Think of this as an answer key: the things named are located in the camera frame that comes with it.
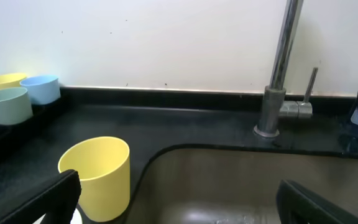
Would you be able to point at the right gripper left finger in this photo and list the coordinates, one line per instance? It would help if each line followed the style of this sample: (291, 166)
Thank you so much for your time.
(54, 196)

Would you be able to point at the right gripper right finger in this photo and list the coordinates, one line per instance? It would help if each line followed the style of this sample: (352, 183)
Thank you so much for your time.
(300, 205)

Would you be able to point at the yellow cup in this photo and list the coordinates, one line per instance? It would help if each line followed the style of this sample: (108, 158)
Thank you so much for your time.
(104, 180)
(6, 82)

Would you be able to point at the steel sink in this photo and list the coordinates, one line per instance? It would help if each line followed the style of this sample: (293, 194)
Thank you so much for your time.
(228, 180)

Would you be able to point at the green cup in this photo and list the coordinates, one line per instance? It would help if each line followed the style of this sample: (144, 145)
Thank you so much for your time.
(9, 109)

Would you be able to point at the steel tap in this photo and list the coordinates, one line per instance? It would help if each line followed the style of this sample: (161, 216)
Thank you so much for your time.
(272, 105)

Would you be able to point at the blue cup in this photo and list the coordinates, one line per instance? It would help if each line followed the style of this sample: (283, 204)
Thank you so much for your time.
(42, 91)

